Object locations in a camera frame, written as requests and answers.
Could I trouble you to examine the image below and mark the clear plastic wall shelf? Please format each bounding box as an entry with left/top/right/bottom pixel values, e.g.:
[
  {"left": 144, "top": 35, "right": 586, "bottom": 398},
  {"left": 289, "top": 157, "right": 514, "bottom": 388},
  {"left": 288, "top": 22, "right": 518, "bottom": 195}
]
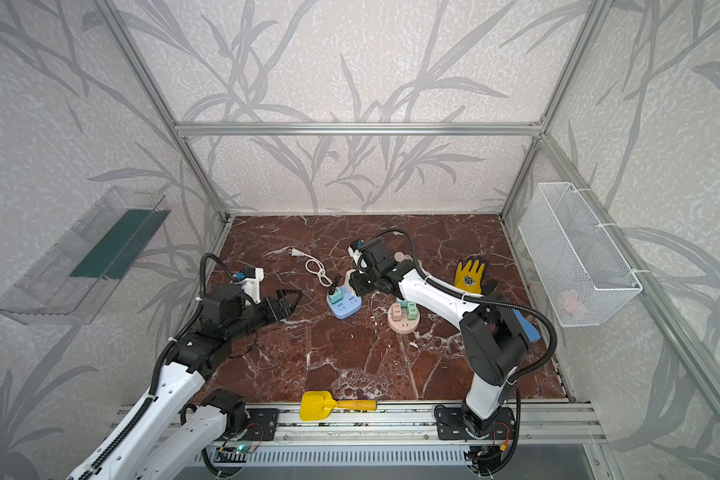
[{"left": 0, "top": 187, "right": 171, "bottom": 325}]

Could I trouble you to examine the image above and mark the blue sponge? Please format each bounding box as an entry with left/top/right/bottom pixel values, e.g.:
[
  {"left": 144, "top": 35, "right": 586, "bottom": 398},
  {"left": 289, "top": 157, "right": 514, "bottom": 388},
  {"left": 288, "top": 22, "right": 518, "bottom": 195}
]
[{"left": 514, "top": 310, "right": 541, "bottom": 343}]

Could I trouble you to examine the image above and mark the blue square power strip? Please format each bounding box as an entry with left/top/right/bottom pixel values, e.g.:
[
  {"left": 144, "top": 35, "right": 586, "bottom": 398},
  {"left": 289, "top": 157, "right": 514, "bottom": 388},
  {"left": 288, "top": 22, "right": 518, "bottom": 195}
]
[{"left": 326, "top": 286, "right": 362, "bottom": 320}]

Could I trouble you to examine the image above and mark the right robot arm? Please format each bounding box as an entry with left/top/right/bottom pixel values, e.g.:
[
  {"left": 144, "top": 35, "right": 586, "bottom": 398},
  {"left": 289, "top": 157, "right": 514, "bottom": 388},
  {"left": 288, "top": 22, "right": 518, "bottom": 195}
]
[{"left": 348, "top": 234, "right": 558, "bottom": 439}]

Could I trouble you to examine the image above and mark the white power strip cord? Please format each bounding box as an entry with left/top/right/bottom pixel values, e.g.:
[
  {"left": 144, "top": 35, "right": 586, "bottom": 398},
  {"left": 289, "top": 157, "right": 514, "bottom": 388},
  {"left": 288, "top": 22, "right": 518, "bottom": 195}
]
[{"left": 291, "top": 247, "right": 335, "bottom": 288}]

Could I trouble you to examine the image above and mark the white wire basket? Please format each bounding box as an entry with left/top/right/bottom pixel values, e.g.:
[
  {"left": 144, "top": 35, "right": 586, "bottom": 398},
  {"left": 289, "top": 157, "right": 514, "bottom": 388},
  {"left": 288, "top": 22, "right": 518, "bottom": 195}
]
[{"left": 519, "top": 182, "right": 642, "bottom": 327}]

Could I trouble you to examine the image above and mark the green charger plug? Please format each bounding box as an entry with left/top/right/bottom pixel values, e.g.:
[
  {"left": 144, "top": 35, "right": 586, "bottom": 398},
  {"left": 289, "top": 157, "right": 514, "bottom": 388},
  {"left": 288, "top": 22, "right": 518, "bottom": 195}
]
[{"left": 403, "top": 302, "right": 420, "bottom": 321}]

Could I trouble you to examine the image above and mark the pink round power strip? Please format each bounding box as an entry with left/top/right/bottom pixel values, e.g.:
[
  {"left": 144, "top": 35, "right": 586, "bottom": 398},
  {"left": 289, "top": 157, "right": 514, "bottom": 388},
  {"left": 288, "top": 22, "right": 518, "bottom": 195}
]
[{"left": 387, "top": 302, "right": 420, "bottom": 335}]

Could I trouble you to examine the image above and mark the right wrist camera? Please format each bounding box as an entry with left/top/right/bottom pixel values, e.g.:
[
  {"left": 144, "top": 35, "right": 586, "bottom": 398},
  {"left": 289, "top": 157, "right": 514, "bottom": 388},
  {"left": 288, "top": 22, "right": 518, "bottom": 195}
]
[{"left": 347, "top": 240, "right": 367, "bottom": 272}]

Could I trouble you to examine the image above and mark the aluminium front rail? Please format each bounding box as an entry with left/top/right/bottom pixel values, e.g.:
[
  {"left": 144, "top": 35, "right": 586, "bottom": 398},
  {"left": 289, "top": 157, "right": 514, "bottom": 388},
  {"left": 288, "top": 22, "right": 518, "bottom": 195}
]
[{"left": 247, "top": 399, "right": 607, "bottom": 447}]

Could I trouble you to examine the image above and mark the pink charger plug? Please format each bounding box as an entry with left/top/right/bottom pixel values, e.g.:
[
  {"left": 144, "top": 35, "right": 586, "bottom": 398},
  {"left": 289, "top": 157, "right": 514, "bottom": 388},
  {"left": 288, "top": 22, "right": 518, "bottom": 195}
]
[{"left": 390, "top": 304, "right": 405, "bottom": 321}]

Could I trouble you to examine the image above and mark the yellow toy shovel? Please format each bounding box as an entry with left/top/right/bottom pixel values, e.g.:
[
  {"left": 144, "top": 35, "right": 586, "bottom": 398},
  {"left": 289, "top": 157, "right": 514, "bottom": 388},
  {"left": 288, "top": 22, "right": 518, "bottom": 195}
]
[{"left": 299, "top": 391, "right": 377, "bottom": 422}]

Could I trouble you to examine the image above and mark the yellow black work glove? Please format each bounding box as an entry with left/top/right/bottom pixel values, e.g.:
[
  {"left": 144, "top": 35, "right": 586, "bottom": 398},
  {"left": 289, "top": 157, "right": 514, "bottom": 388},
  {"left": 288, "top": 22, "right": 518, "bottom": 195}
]
[{"left": 453, "top": 257, "right": 498, "bottom": 295}]

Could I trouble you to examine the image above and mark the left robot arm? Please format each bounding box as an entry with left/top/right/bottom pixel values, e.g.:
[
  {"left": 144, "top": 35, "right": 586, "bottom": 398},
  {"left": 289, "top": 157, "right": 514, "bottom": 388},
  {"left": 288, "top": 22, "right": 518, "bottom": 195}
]
[{"left": 69, "top": 253, "right": 303, "bottom": 479}]

